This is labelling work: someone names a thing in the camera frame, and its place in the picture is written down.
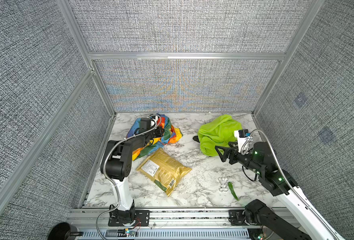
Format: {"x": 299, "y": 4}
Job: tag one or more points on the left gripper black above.
{"x": 157, "y": 132}

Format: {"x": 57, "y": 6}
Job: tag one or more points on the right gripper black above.
{"x": 223, "y": 157}

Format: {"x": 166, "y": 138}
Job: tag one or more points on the rainbow striped cloth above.
{"x": 164, "y": 134}

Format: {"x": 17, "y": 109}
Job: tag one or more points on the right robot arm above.
{"x": 260, "y": 159}

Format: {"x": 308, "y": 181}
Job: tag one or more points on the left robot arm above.
{"x": 117, "y": 164}

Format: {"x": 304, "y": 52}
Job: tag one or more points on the black cloth piece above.
{"x": 196, "y": 139}

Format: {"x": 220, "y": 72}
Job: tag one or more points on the lime green shorts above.
{"x": 218, "y": 132}

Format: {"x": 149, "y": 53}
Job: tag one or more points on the clear plastic blister piece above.
{"x": 223, "y": 181}

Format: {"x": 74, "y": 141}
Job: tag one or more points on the green chili pepper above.
{"x": 231, "y": 188}

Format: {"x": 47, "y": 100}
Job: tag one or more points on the gold snack bag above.
{"x": 162, "y": 169}

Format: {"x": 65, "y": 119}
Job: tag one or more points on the black round object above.
{"x": 64, "y": 231}

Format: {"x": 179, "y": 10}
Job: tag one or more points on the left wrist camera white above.
{"x": 155, "y": 120}

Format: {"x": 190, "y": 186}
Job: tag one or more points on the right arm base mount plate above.
{"x": 238, "y": 218}

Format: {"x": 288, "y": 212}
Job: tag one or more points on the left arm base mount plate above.
{"x": 125, "y": 218}

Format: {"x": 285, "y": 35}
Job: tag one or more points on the aluminium front rail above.
{"x": 174, "y": 224}

